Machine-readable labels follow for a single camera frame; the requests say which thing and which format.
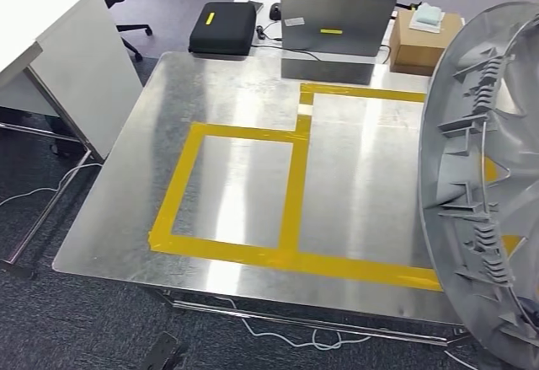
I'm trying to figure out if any grey plastic wheel cover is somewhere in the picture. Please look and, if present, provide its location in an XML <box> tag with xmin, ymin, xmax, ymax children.
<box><xmin>418</xmin><ymin>1</ymin><xmax>539</xmax><ymax>370</ymax></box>

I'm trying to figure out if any stainless steel workbench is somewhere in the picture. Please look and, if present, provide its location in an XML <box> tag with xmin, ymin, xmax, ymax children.
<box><xmin>52</xmin><ymin>49</ymin><xmax>539</xmax><ymax>351</ymax></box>

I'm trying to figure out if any white desk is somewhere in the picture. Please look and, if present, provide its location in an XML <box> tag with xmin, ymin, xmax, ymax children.
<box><xmin>233</xmin><ymin>0</ymin><xmax>467</xmax><ymax>70</ymax></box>
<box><xmin>0</xmin><ymin>0</ymin><xmax>145</xmax><ymax>279</ymax></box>

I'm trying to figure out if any black zip case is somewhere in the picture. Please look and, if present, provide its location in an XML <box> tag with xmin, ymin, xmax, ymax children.
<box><xmin>188</xmin><ymin>1</ymin><xmax>258</xmax><ymax>57</ymax></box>

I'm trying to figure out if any silver laptop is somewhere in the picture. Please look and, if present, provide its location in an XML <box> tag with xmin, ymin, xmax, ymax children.
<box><xmin>279</xmin><ymin>0</ymin><xmax>398</xmax><ymax>59</ymax></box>

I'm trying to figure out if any brown cardboard box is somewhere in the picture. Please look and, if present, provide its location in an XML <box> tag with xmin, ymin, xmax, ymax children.
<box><xmin>389</xmin><ymin>8</ymin><xmax>464</xmax><ymax>77</ymax></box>

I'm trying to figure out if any pale green tissue pack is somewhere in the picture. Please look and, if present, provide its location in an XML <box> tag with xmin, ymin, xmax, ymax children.
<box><xmin>409</xmin><ymin>2</ymin><xmax>446</xmax><ymax>35</ymax></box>

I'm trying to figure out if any white floor cable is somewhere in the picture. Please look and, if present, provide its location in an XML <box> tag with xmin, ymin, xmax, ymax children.
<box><xmin>0</xmin><ymin>162</ymin><xmax>104</xmax><ymax>209</ymax></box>
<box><xmin>213</xmin><ymin>294</ymin><xmax>372</xmax><ymax>353</ymax></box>

